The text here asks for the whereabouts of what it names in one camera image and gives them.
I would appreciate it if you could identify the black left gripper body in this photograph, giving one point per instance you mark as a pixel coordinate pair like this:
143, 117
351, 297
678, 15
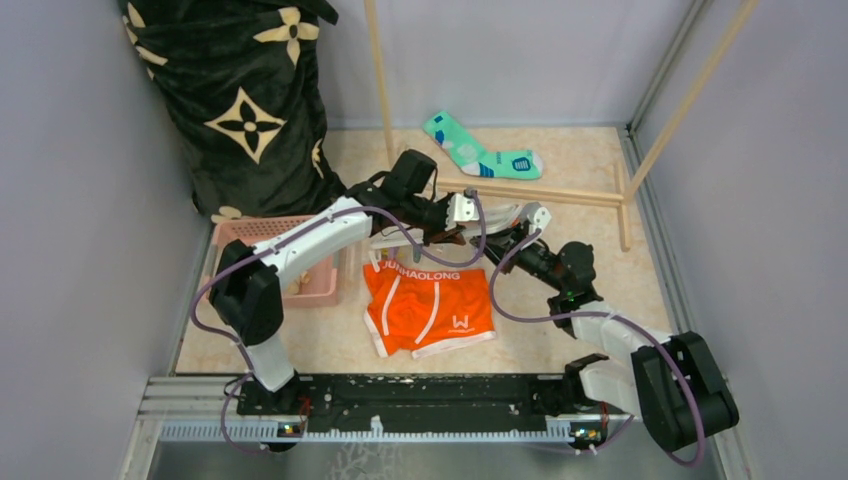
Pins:
427, 215

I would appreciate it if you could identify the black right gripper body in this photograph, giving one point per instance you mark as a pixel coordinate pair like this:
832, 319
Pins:
534, 259

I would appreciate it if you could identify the orange underwear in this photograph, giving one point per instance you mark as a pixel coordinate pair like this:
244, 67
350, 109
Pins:
426, 312

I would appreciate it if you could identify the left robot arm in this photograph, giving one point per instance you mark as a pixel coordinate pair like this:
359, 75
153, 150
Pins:
247, 290

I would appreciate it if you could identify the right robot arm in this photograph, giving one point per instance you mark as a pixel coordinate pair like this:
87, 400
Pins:
671, 382

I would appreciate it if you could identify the green blue patterned sock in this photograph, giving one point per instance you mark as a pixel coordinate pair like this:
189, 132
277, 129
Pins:
473, 159

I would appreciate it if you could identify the pink plastic basket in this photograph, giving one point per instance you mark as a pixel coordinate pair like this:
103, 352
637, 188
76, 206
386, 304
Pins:
322, 289

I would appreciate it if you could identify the beige cloth in basket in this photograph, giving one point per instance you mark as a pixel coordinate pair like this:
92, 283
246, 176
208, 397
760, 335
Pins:
296, 286

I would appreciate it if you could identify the black floral blanket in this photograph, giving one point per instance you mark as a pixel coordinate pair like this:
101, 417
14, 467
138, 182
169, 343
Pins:
240, 82

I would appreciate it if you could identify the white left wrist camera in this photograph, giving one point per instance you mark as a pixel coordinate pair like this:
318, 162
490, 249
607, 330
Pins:
461, 211

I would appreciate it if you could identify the wooden drying rack frame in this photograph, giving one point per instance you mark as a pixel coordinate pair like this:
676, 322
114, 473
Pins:
574, 80

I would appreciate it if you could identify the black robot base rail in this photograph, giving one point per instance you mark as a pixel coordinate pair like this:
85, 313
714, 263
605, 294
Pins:
419, 403

